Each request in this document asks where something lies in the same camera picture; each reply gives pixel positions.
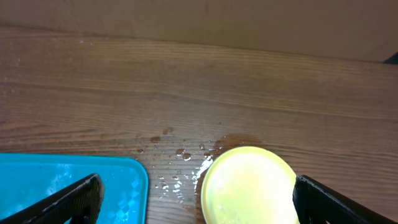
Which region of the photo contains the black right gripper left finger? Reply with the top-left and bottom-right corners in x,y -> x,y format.
1,174 -> 104,224

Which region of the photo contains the teal plastic tray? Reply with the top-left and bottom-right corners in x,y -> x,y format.
1,153 -> 149,223

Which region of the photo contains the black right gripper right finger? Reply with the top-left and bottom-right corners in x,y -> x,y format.
292,175 -> 397,224

